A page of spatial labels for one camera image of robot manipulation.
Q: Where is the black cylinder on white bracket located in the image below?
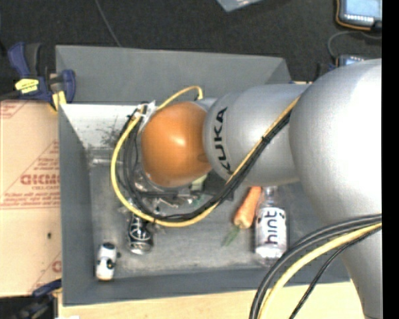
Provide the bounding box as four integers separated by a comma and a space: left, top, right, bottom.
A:
131, 100, 158, 123

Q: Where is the black and white toy animal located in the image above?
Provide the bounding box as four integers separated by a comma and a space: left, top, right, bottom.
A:
94, 242, 121, 282

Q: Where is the orange toy carrot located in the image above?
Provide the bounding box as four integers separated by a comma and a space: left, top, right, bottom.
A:
220, 185, 263, 247

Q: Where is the grey metal bin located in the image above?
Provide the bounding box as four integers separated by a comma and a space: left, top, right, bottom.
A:
55, 45, 354, 305

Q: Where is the clear plastic bottle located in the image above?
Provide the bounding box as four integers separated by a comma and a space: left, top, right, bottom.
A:
253, 185, 289, 259

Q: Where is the brown cardboard board red print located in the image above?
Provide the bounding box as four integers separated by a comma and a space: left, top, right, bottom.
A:
0, 99, 63, 298

